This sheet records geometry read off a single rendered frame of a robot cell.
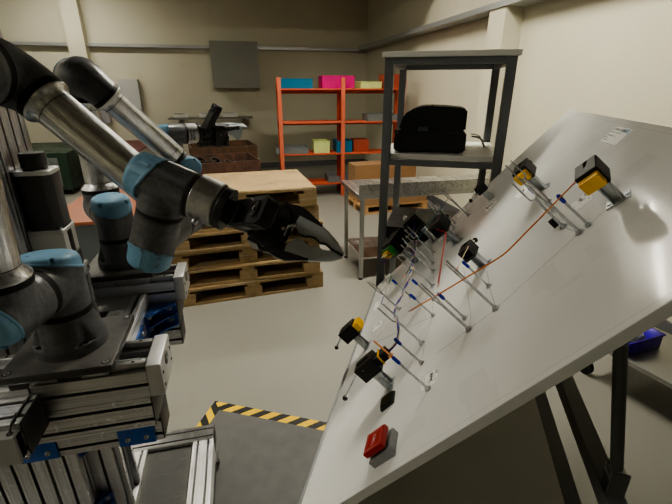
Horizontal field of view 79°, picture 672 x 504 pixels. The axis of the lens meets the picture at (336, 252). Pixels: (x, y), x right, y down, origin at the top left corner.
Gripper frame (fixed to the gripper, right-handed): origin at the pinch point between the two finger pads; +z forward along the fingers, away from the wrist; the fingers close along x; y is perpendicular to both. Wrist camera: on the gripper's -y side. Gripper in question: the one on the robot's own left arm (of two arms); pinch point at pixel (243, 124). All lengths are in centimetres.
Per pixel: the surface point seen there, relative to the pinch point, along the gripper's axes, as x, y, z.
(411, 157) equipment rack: 45, 7, 55
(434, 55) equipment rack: 47, -32, 55
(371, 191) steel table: -86, 83, 168
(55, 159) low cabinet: -655, 188, -9
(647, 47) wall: 37, -49, 308
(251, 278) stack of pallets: -117, 157, 66
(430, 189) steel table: -62, 80, 219
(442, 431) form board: 135, 20, -35
